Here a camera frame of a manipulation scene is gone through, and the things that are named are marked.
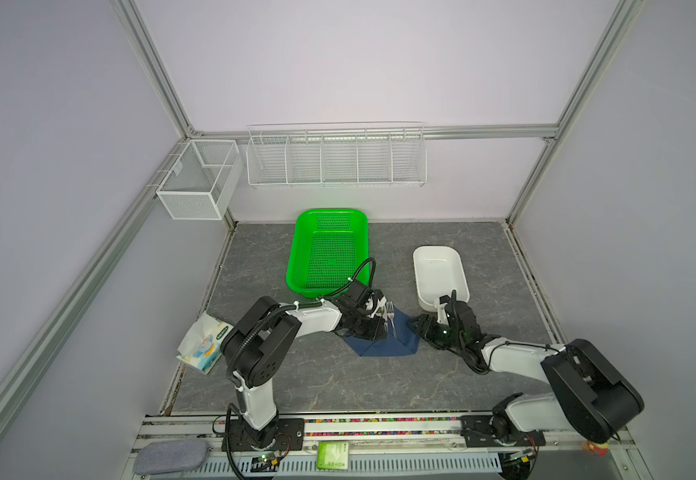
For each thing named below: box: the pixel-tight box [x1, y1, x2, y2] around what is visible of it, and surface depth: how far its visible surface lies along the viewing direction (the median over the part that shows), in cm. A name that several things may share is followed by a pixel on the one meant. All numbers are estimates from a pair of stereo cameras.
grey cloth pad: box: [134, 439, 209, 476], surface depth 71 cm
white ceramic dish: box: [412, 245, 470, 311], surface depth 107 cm
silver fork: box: [386, 301, 397, 337], surface depth 98 cm
